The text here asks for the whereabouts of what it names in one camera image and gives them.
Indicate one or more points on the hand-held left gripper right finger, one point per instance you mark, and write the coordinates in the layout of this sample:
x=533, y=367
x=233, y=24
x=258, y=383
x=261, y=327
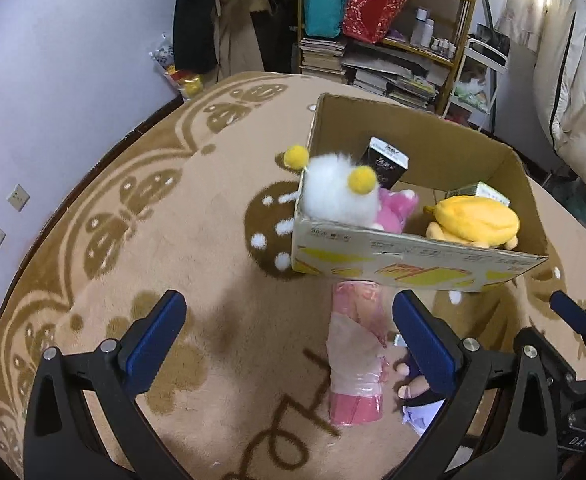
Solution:
x=425, y=345

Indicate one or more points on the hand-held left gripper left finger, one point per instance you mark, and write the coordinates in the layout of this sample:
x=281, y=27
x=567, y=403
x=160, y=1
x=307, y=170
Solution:
x=153, y=345

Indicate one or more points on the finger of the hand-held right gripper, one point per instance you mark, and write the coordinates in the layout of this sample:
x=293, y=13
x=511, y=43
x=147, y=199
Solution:
x=570, y=310

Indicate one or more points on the pink plastic packet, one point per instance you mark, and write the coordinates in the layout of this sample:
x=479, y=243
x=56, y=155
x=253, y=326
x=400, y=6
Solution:
x=353, y=360

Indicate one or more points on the printed cardboard box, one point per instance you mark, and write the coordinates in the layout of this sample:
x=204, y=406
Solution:
x=423, y=260

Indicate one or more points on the yellow plush toy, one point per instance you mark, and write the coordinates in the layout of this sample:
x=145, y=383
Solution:
x=473, y=220

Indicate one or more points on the pink and white plush bear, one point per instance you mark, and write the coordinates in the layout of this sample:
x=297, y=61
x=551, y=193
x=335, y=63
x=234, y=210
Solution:
x=393, y=210

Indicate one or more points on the green packet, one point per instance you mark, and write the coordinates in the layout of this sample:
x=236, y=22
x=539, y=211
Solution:
x=488, y=192

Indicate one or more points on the white fluffy plush yellow ears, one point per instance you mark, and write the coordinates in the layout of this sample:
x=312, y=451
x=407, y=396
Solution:
x=328, y=190

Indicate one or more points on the black tissue pack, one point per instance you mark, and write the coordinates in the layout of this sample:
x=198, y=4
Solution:
x=383, y=165

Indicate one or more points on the light green soft item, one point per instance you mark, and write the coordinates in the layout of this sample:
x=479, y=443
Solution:
x=469, y=94

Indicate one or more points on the small purple white paper item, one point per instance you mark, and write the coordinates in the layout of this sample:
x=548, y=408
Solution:
x=420, y=417

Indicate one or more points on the brown patterned carpet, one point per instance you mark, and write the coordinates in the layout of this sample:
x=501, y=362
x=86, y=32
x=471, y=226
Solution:
x=198, y=260

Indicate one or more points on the cat plush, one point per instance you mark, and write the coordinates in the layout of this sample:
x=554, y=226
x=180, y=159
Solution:
x=473, y=80

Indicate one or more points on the white metal cart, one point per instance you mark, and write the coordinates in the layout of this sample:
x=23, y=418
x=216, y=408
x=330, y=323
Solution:
x=493, y=60

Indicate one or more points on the clear bag of toys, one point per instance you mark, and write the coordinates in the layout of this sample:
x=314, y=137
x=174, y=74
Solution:
x=183, y=80

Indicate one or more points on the pile of magazines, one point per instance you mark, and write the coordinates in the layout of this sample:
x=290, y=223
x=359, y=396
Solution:
x=393, y=80

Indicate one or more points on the broom with dustpan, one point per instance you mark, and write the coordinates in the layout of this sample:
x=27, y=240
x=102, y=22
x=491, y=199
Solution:
x=493, y=35

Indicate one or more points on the row of small bottles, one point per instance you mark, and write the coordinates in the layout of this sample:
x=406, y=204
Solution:
x=444, y=49

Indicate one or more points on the floral curtain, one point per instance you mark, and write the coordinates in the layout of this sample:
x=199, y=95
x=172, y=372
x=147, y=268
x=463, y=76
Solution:
x=518, y=15

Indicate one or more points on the stack of books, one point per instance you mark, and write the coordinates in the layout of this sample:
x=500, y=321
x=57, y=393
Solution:
x=323, y=57

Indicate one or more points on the wooden shelf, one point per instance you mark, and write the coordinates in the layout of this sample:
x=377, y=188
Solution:
x=465, y=20

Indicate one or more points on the short white bottle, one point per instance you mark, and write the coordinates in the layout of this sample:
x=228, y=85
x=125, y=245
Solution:
x=429, y=35

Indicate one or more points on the tall white bottle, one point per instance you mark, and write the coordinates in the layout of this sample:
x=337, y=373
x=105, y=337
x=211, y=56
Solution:
x=419, y=27

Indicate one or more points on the beige hanging garment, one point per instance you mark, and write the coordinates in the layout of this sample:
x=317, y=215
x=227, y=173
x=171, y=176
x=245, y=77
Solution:
x=238, y=30

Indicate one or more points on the black hanging coat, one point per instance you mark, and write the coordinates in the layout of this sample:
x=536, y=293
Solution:
x=195, y=20

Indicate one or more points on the red patterned bag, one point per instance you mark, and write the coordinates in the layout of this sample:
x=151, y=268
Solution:
x=373, y=12

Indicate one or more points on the black hanging clothes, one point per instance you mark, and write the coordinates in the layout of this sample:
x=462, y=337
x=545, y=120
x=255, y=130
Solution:
x=280, y=25

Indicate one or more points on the teal bag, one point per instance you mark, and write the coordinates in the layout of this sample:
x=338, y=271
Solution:
x=325, y=5

